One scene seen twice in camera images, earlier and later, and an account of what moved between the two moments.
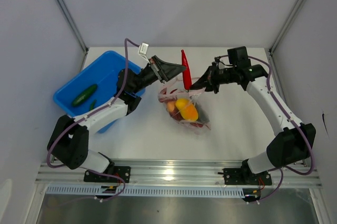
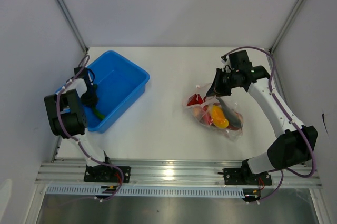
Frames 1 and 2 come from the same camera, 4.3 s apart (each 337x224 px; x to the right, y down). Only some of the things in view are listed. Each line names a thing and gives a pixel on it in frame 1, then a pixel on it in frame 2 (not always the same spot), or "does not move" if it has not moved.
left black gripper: x=164 y=71 to x=93 y=101
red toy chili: x=187 y=76 to x=195 y=99
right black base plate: x=240 y=176 does not move
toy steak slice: x=170 y=105 to x=198 y=112
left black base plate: x=124 y=172 does not move
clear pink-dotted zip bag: x=183 y=107 to x=224 y=116
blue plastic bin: x=108 y=74 does not move
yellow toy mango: x=188 y=111 to x=218 y=118
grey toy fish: x=202 y=116 to x=233 y=116
